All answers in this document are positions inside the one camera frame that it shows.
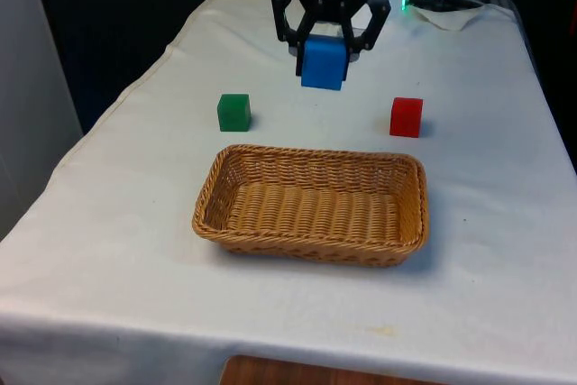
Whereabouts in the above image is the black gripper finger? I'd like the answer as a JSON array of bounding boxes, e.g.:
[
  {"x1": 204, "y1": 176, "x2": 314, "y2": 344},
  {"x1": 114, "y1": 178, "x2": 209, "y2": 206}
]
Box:
[
  {"x1": 338, "y1": 0, "x2": 391, "y2": 64},
  {"x1": 270, "y1": 0, "x2": 323, "y2": 78}
]

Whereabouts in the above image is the blue cube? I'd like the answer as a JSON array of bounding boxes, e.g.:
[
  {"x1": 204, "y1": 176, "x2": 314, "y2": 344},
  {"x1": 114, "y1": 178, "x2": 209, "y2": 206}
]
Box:
[{"x1": 300, "y1": 34, "x2": 347, "y2": 91}]

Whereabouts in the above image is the red cube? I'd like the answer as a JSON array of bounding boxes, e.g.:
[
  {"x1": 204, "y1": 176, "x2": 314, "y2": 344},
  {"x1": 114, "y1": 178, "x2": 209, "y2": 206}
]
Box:
[{"x1": 389, "y1": 96, "x2": 425, "y2": 139}]

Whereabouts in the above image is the green cube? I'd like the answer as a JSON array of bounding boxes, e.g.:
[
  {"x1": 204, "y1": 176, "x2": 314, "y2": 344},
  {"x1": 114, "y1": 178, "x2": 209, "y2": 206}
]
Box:
[{"x1": 216, "y1": 93, "x2": 252, "y2": 133}]

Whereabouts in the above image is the brown wicker basket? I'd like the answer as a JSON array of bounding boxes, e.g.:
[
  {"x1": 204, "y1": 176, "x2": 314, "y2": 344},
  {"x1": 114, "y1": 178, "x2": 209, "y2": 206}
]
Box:
[{"x1": 191, "y1": 143, "x2": 430, "y2": 269}]

